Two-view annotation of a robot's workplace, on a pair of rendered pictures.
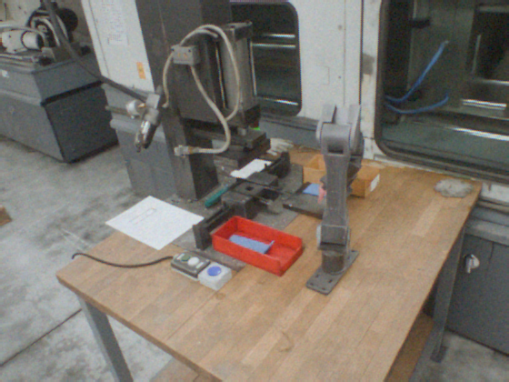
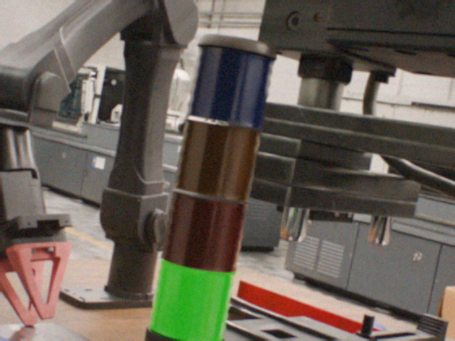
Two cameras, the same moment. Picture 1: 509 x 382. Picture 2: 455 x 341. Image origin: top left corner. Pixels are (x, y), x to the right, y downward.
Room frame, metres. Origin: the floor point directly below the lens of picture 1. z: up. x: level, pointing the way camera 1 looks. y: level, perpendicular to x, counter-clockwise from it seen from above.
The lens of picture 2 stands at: (1.94, -0.01, 1.15)
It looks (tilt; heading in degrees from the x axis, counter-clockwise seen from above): 3 degrees down; 185
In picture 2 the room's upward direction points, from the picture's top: 10 degrees clockwise
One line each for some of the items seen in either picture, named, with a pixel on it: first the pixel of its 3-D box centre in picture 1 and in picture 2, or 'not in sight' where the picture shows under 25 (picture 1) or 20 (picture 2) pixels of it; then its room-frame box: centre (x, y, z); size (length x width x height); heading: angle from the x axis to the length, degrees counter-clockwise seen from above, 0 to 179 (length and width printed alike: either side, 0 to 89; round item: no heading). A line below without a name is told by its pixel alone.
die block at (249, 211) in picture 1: (251, 197); not in sight; (1.27, 0.00, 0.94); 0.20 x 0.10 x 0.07; 140
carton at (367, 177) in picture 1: (340, 175); not in sight; (1.36, -0.34, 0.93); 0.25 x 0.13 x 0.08; 50
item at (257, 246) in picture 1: (247, 244); not in sight; (1.03, 0.03, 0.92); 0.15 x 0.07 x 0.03; 54
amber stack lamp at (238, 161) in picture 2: not in sight; (217, 159); (1.56, -0.05, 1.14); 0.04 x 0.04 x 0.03
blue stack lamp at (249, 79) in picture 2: not in sight; (230, 88); (1.56, -0.05, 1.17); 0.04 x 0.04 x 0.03
